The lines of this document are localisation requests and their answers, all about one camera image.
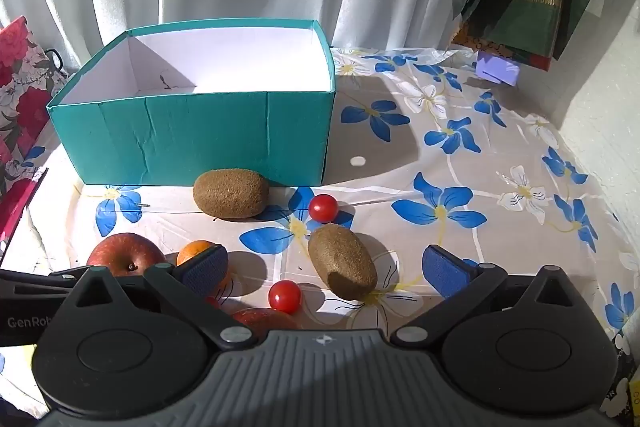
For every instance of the flat-ended brown kiwi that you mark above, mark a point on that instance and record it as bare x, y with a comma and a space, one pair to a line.
345, 262

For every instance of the oblong brown kiwi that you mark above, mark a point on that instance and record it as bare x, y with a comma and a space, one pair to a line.
230, 194

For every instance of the small orange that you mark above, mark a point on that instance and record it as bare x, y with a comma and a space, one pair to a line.
192, 252

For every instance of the pink floral gift bag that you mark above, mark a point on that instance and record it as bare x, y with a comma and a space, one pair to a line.
25, 107

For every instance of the teal cardboard box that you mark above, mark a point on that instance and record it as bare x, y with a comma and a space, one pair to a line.
200, 137

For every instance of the gold patterned paper bag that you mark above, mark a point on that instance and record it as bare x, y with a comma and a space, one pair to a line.
470, 38

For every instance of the blue floral tablecloth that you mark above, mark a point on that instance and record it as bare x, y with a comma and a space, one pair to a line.
500, 227

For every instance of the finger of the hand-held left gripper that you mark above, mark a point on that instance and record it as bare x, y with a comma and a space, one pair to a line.
30, 282

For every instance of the red orange apple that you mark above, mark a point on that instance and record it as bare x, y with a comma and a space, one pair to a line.
265, 321

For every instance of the small purple box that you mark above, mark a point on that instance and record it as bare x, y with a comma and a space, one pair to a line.
497, 68

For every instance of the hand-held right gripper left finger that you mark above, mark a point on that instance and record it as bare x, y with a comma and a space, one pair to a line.
205, 269

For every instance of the dark red apple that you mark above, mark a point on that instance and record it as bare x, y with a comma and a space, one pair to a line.
120, 252

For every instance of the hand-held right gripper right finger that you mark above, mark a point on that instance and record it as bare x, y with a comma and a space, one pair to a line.
445, 269

